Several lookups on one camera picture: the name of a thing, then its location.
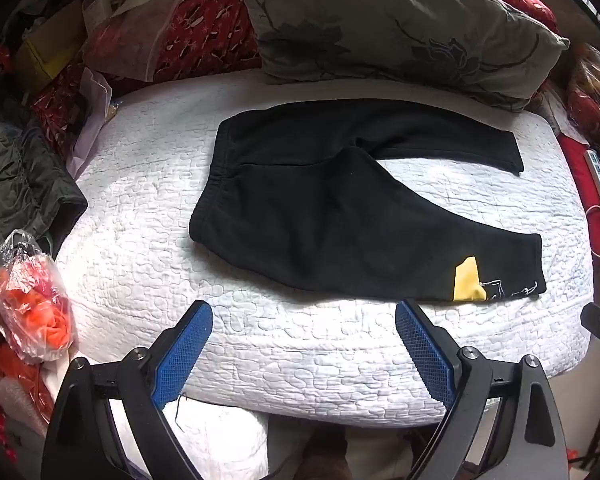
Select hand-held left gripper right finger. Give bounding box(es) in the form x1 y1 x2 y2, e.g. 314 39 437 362
395 299 571 480

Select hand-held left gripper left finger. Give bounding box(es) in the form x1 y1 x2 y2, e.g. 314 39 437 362
40 300 214 480

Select black pants with yellow patch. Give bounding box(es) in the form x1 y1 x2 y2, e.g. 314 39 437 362
189 99 547 306

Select white quilted mattress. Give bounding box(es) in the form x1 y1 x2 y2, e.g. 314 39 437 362
55 67 595 480

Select plain red cloth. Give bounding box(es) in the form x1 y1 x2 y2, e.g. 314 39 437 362
560 135 600 261

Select plastic bag with orange cloth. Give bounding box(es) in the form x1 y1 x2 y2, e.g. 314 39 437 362
0 230 76 363

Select dark green jacket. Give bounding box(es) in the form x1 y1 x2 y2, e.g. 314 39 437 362
0 95 88 266

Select clear wrapped package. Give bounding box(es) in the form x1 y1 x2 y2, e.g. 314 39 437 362
565 42 600 136

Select white plastic bag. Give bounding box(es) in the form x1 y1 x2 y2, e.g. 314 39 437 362
67 67 113 176

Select clear plastic bag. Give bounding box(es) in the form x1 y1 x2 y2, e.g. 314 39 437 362
82 0 191 83

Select yellow box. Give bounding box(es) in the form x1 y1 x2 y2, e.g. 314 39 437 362
20 0 88 91

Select grey floral pillow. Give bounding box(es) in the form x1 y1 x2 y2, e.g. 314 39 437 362
228 0 571 113

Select red floral blanket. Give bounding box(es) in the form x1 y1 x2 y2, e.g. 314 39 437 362
0 0 558 156

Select white plastic container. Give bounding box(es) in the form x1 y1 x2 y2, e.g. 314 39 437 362
82 0 112 36

